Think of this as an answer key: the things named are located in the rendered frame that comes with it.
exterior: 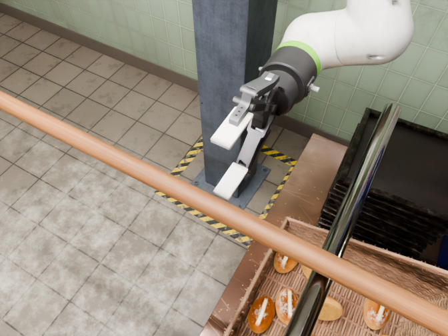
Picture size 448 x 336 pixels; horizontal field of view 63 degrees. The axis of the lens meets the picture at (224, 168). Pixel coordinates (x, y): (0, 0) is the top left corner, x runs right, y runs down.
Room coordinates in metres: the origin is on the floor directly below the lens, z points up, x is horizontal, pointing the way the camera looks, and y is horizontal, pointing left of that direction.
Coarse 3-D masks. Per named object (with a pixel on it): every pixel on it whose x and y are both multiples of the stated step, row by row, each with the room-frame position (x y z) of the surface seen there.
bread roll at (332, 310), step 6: (330, 300) 0.27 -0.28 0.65; (336, 300) 0.27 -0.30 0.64; (324, 306) 0.25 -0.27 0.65; (330, 306) 0.25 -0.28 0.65; (336, 306) 0.25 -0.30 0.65; (324, 312) 0.24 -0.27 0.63; (330, 312) 0.24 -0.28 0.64; (336, 312) 0.24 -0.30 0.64; (342, 312) 0.24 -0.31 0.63; (318, 318) 0.23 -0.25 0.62; (324, 318) 0.23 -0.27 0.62; (330, 318) 0.23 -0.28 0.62; (336, 318) 0.23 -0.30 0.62
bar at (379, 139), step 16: (384, 112) 0.45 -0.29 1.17; (400, 112) 0.46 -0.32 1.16; (384, 128) 0.41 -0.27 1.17; (368, 144) 0.38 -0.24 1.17; (384, 144) 0.38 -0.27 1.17; (368, 160) 0.34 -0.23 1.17; (368, 176) 0.31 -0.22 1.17; (352, 192) 0.28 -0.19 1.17; (368, 192) 0.29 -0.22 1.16; (352, 208) 0.26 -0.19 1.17; (336, 224) 0.23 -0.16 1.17; (352, 224) 0.23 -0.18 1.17; (336, 240) 0.21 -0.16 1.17; (304, 288) 0.14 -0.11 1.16; (320, 288) 0.14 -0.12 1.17; (304, 304) 0.12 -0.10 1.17; (320, 304) 0.12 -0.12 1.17; (304, 320) 0.10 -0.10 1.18
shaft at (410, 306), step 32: (0, 96) 0.46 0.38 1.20; (64, 128) 0.38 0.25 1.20; (128, 160) 0.32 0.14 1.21; (192, 192) 0.26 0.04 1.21; (224, 224) 0.22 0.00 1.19; (256, 224) 0.21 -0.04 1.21; (288, 256) 0.18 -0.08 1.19; (320, 256) 0.17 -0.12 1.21; (352, 288) 0.13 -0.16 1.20; (384, 288) 0.13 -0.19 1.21; (416, 320) 0.10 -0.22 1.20
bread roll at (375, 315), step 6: (366, 306) 0.26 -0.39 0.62; (372, 306) 0.25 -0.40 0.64; (378, 306) 0.25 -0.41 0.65; (366, 312) 0.24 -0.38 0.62; (372, 312) 0.24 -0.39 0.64; (378, 312) 0.24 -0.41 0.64; (384, 312) 0.24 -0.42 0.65; (366, 318) 0.23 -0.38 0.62; (372, 318) 0.23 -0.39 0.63; (378, 318) 0.22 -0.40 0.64; (384, 318) 0.22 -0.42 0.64; (372, 324) 0.21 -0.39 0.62; (378, 324) 0.21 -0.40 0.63; (384, 324) 0.21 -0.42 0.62
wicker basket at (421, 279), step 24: (312, 240) 0.42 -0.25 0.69; (264, 264) 0.34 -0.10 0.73; (360, 264) 0.36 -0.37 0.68; (384, 264) 0.33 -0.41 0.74; (408, 264) 0.31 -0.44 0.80; (264, 288) 0.32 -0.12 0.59; (336, 288) 0.32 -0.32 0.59; (408, 288) 0.29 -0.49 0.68; (432, 288) 0.27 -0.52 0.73; (240, 312) 0.22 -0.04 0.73
